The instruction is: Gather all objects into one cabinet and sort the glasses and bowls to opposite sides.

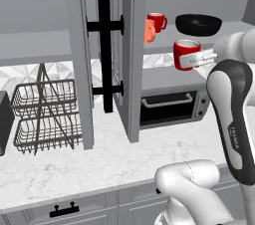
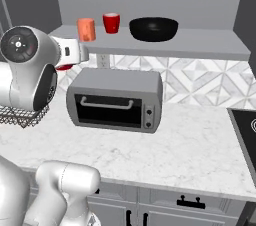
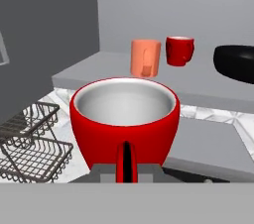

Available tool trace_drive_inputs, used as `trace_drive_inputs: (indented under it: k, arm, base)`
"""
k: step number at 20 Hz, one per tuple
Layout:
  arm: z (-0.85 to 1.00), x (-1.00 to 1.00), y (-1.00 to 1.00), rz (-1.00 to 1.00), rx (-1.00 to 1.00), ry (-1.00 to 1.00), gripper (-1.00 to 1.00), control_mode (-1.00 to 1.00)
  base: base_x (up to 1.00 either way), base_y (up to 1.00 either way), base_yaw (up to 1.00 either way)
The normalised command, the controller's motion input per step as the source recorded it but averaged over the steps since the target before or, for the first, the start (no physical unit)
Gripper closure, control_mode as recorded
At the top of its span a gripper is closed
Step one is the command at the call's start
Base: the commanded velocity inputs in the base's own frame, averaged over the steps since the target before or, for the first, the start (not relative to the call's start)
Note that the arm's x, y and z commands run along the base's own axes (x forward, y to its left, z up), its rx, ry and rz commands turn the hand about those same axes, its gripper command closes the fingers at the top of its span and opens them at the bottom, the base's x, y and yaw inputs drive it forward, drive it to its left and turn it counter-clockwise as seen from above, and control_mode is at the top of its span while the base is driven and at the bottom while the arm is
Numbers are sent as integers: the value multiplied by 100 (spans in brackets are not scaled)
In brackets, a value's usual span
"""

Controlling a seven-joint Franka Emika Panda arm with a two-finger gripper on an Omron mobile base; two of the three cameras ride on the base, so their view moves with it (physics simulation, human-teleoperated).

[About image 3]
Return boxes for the grey cabinet door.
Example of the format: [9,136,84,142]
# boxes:
[0,0,100,126]
[162,116,254,182]

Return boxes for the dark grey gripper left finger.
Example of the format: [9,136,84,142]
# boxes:
[68,164,118,183]

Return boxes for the small red mug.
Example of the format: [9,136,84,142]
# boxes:
[165,36,195,67]

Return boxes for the large red cup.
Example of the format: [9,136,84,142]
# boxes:
[68,76,182,183]

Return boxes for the open grey cabinet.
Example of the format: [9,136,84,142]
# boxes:
[52,0,254,115]

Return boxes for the black bowl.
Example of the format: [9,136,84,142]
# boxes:
[212,45,254,85]

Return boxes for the pale grey door handle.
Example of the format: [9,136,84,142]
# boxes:
[0,31,11,66]

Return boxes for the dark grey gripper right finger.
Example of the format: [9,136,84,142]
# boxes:
[136,164,184,183]

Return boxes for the salmon orange cup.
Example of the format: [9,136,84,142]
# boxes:
[129,39,162,78]

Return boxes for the dark wire two-tier rack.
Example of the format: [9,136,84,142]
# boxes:
[0,101,74,183]

